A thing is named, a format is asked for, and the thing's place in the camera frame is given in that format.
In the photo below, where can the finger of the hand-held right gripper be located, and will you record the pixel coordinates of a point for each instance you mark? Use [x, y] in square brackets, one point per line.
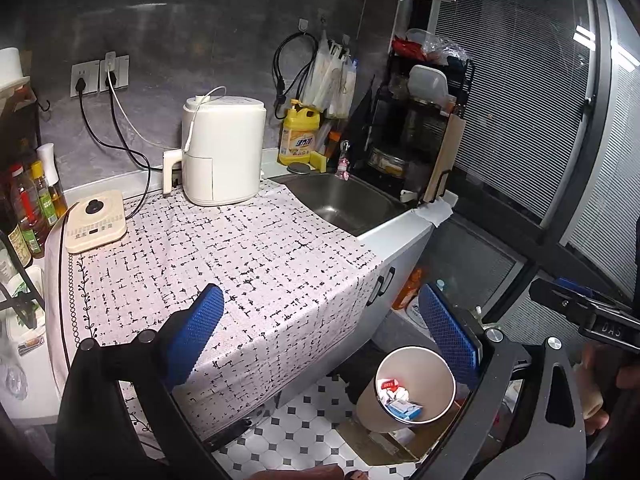
[555, 295]

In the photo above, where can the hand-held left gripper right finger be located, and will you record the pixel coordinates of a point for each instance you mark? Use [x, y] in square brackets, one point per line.
[447, 335]

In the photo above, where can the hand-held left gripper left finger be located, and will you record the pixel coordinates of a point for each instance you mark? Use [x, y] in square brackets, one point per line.
[195, 335]

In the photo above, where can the white round bin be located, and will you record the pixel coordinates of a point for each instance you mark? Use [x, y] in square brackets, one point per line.
[420, 360]

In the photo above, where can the small red carton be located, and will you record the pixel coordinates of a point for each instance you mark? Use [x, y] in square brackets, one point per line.
[389, 385]

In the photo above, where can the blue white carton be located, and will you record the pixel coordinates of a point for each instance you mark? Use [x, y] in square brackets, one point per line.
[405, 410]

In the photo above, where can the person's right hand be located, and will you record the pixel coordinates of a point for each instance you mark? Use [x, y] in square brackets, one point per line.
[592, 390]

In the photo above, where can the orange bottle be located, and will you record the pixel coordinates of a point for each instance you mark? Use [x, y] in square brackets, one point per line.
[407, 290]

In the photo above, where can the printed tablecloth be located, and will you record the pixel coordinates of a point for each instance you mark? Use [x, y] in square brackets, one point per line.
[225, 270]

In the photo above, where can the grey cabinet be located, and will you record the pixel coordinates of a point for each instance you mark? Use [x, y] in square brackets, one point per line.
[400, 255]

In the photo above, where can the white cloth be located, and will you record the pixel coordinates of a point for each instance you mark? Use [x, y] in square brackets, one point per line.
[437, 207]

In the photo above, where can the cardboard box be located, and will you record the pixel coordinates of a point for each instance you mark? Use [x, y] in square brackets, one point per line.
[370, 445]

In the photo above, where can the steel sink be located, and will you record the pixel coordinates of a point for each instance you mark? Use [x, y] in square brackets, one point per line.
[340, 205]

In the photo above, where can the wooden cutting board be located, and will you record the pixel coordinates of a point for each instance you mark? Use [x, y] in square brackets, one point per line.
[445, 160]

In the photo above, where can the black metal spice rack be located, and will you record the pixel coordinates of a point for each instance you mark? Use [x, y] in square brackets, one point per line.
[22, 305]

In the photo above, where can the cream air fryer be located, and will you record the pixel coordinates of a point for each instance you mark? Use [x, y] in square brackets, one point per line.
[225, 160]

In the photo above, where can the person's foot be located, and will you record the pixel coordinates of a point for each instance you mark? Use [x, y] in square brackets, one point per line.
[310, 474]

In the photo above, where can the steel pot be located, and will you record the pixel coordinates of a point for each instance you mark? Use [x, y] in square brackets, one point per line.
[387, 162]

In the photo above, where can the dark sink plug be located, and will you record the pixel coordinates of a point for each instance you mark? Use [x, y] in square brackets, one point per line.
[299, 168]

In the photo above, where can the small pink bottle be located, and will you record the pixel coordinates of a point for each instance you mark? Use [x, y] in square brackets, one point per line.
[344, 167]

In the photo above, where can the green label bottle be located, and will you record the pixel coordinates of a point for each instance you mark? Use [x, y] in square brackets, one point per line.
[44, 202]

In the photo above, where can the dark sauce bottle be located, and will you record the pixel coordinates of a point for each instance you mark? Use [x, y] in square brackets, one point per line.
[12, 240]

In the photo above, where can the red label sauce bottle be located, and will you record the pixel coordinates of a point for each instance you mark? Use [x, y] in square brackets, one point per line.
[27, 210]

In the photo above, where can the yellow sponge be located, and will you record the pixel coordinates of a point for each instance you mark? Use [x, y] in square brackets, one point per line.
[319, 161]

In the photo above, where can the white capped oil bottle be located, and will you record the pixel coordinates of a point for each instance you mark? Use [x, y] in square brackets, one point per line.
[50, 175]

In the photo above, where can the black dish rack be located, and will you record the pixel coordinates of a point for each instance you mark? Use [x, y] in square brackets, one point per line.
[390, 125]

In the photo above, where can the yellow detergent bottle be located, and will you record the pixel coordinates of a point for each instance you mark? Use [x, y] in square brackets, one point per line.
[299, 135]

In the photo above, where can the white plastic tub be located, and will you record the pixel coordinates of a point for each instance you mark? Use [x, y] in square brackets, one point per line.
[427, 82]

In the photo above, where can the clear crumpled plastic bag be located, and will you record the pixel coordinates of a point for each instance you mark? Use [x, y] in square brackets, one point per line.
[445, 47]

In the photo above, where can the hanging clear plastic bag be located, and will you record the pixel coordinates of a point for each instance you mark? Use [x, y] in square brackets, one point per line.
[320, 75]
[344, 82]

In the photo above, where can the red plastic bag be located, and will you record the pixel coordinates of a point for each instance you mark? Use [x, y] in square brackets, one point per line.
[407, 47]

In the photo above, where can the white round bowl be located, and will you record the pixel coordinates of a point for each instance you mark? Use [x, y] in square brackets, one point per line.
[12, 70]

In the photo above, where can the grey wall outlet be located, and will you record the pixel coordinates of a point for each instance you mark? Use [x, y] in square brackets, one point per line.
[85, 77]
[120, 72]

